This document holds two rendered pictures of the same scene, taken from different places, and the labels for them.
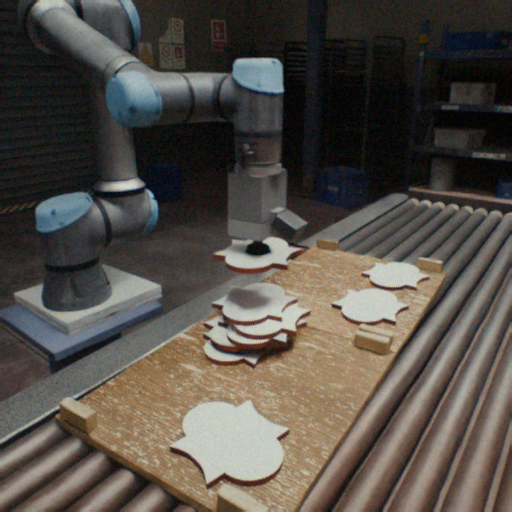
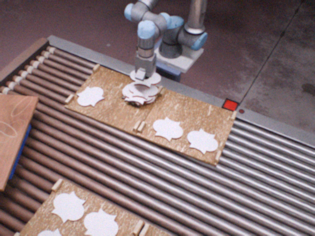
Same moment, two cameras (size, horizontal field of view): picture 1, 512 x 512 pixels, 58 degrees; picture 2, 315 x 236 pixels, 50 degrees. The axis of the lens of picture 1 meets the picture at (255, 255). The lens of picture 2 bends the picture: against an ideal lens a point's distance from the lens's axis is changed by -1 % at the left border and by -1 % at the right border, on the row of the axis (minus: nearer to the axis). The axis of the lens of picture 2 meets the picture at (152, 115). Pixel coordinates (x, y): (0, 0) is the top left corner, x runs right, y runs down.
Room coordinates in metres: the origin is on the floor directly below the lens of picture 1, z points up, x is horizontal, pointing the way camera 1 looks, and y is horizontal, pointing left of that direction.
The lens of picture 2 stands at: (0.58, -1.22, 2.26)
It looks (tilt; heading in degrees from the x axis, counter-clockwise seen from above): 50 degrees down; 80
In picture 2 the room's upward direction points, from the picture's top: 3 degrees clockwise
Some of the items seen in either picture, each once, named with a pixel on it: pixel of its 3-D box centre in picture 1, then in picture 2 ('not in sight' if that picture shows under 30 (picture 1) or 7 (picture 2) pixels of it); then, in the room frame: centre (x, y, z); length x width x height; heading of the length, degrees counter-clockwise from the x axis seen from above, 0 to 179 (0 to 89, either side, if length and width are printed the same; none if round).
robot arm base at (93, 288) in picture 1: (74, 277); (171, 44); (0.97, 0.41, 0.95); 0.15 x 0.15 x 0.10
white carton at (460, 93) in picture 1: (472, 93); not in sight; (5.21, -2.30, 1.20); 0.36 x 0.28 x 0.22; 38
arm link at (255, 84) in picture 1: (256, 98); (146, 34); (0.76, 0.00, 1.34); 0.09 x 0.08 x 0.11; 46
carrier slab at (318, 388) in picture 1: (242, 385); (115, 98); (0.60, 0.02, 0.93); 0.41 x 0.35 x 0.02; 147
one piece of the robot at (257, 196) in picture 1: (269, 200); (143, 65); (0.74, -0.02, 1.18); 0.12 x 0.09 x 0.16; 59
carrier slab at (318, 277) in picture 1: (345, 289); (188, 124); (0.95, -0.20, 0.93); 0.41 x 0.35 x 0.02; 148
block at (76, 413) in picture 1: (78, 414); (96, 68); (0.51, 0.24, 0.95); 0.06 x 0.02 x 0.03; 57
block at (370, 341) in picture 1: (371, 342); (137, 126); (0.69, -0.20, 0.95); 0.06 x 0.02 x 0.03; 57
